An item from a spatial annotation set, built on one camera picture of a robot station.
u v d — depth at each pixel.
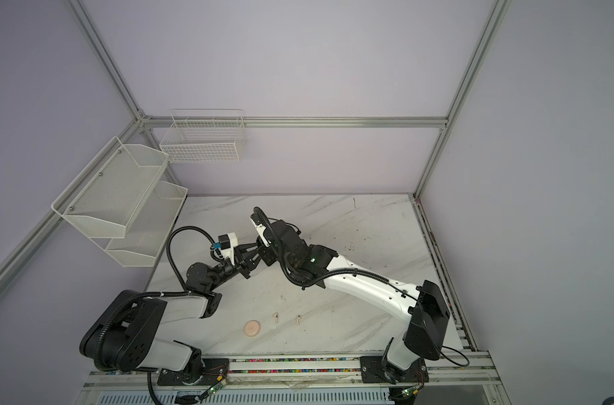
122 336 0.44
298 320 0.83
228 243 0.66
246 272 0.71
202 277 0.64
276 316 0.84
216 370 0.74
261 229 0.61
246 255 0.73
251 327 0.81
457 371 0.75
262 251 0.62
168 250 0.66
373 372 0.73
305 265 0.53
